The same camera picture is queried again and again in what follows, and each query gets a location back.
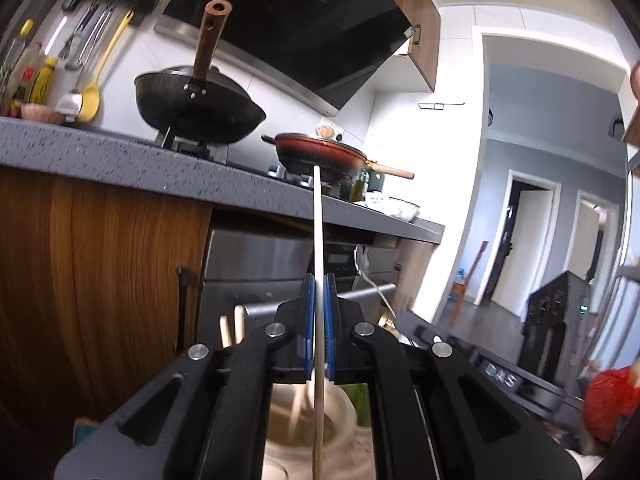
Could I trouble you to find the metal tongs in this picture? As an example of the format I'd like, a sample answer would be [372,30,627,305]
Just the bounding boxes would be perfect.
[58,2,101,72]

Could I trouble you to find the large white ceramic jar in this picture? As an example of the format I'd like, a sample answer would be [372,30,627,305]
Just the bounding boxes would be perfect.
[262,377,377,480]

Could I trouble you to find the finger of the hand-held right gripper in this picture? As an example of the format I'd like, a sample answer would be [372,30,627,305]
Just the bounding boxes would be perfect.
[396,310,482,362]

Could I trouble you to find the red plastic bag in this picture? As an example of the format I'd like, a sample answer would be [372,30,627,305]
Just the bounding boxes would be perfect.
[582,364,640,444]

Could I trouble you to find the black cabinet handle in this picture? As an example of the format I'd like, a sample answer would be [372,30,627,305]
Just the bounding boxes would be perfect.
[174,265,190,357]

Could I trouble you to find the red pan with wooden handle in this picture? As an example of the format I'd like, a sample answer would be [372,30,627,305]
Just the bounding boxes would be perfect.
[260,132,416,187]

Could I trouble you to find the black range hood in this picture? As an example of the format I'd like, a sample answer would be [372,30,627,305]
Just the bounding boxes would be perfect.
[153,0,416,117]

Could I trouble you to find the black wok with wooden handle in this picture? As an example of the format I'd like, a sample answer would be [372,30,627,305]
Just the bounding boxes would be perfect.
[133,0,267,146]

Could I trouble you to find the wooden cabinet door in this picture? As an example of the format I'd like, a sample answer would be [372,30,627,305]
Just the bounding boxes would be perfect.
[0,167,214,423]

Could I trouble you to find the yellow ladle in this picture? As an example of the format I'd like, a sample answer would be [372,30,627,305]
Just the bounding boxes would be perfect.
[78,9,135,124]

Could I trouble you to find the green oil bottle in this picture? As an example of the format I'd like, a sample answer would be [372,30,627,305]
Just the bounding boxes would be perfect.
[349,167,371,204]

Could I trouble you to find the gas stove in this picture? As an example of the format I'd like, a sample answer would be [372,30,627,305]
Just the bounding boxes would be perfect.
[154,129,352,192]

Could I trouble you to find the red label sauce bottle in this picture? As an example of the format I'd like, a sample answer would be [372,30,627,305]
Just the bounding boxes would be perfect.
[12,42,46,112]

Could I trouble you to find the metal spatula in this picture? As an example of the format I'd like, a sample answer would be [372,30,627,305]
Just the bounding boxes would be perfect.
[54,4,117,117]

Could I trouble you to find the small pink bowl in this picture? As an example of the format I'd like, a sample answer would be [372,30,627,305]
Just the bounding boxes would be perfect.
[19,103,66,125]

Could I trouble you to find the yellow sauce bottle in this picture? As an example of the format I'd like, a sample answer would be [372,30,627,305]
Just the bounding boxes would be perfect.
[27,55,60,109]

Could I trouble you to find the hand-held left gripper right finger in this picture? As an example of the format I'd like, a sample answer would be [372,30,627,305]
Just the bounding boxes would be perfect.
[323,273,584,480]

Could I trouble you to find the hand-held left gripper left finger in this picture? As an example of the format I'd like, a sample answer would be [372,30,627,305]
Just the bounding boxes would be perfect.
[55,275,317,480]

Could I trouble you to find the wooden chair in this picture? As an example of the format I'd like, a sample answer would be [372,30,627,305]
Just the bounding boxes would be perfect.
[449,240,490,329]

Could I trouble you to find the clear bottle with yellow cap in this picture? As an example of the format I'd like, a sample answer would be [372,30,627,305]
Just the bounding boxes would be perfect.
[0,18,35,112]

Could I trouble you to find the wooden wall cabinet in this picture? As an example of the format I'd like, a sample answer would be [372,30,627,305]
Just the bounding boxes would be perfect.
[360,0,442,94]

